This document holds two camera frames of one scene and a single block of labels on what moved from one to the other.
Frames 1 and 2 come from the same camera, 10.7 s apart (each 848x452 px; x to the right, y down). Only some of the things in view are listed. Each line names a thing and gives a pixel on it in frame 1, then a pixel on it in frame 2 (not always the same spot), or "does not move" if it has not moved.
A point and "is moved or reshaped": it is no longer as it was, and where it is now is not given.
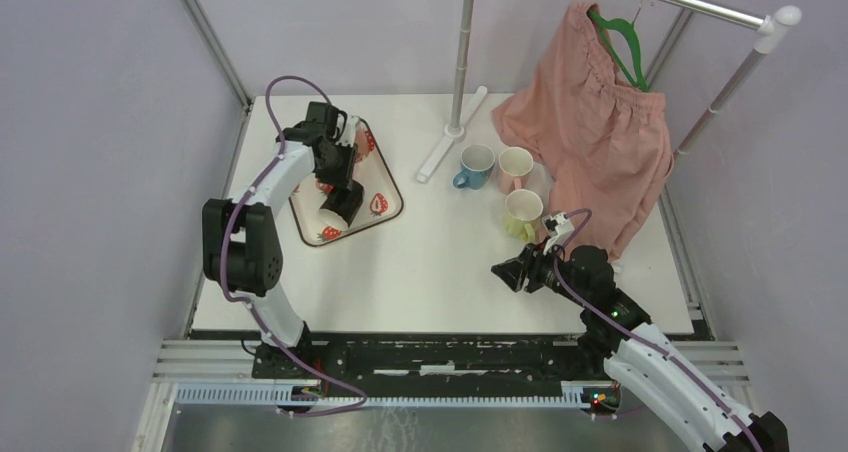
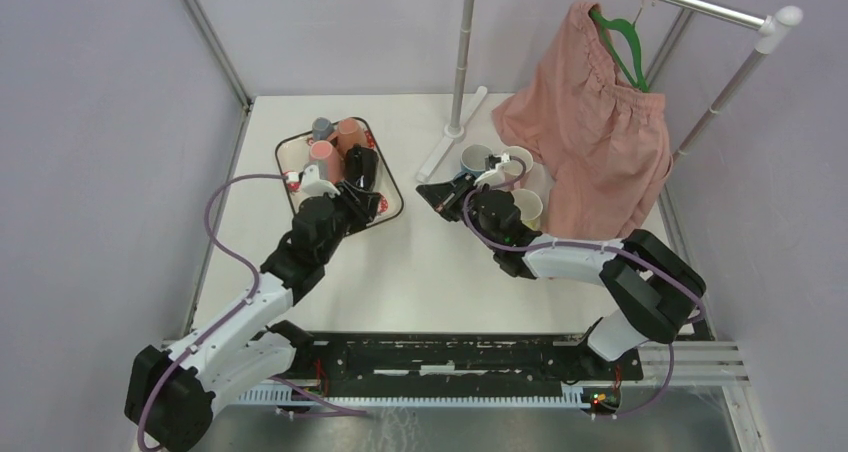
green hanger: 617,23 does not move
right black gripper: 527,265 → 446,196
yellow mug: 523,208 does not move
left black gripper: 346,175 → 361,204
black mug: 341,205 is moved or reshaped
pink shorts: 606,147 does not move
